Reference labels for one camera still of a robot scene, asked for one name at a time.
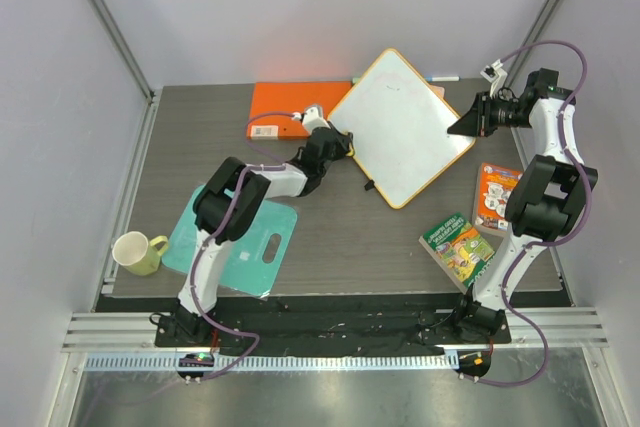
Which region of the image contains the yellow-framed whiteboard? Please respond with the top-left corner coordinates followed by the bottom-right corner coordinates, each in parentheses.
top-left (328, 48), bottom-right (476, 209)

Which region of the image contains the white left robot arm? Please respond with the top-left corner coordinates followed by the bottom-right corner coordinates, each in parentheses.
top-left (157, 121), bottom-right (353, 346)

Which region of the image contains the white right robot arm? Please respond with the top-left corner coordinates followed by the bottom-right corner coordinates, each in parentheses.
top-left (447, 68), bottom-right (598, 342)

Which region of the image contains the orange folder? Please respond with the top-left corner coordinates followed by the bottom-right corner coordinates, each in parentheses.
top-left (246, 81), bottom-right (352, 140)

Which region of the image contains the blue-capped white marker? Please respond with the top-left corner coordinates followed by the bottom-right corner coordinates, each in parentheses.
top-left (425, 76), bottom-right (460, 83)

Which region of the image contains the orange comic paperback book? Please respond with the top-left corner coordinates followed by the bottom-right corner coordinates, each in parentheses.
top-left (471, 162), bottom-right (523, 237)

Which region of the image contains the green paperback book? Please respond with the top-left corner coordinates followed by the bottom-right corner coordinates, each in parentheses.
top-left (419, 213), bottom-right (495, 293)

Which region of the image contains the teal cutting board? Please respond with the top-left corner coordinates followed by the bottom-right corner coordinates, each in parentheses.
top-left (162, 187), bottom-right (298, 298)

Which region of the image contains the yellow-green mug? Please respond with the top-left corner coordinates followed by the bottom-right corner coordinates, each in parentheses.
top-left (111, 231), bottom-right (169, 276)

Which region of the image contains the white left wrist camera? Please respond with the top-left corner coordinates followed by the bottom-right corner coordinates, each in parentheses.
top-left (301, 104), bottom-right (329, 135)

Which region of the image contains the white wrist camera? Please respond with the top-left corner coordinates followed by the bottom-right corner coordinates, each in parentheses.
top-left (301, 104), bottom-right (329, 135)
top-left (481, 59), bottom-right (508, 98)

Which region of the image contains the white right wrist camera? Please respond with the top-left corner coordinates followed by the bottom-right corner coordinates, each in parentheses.
top-left (481, 59), bottom-right (508, 98)

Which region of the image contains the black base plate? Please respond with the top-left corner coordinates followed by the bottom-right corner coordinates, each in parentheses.
top-left (149, 293), bottom-right (511, 357)

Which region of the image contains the aluminium frame post right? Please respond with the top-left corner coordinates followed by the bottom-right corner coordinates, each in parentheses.
top-left (512, 0), bottom-right (596, 79)

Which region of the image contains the aluminium frame post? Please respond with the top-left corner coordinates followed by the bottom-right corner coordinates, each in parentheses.
top-left (512, 0), bottom-right (596, 79)
top-left (87, 0), bottom-right (154, 104)

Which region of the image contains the aluminium frame post left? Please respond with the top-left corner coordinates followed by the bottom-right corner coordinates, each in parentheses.
top-left (87, 0), bottom-right (154, 104)

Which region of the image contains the aluminium front rail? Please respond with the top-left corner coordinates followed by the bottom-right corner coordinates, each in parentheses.
top-left (62, 307), bottom-right (608, 357)

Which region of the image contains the slotted cable duct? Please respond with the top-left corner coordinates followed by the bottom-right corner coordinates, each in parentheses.
top-left (84, 351), bottom-right (459, 373)

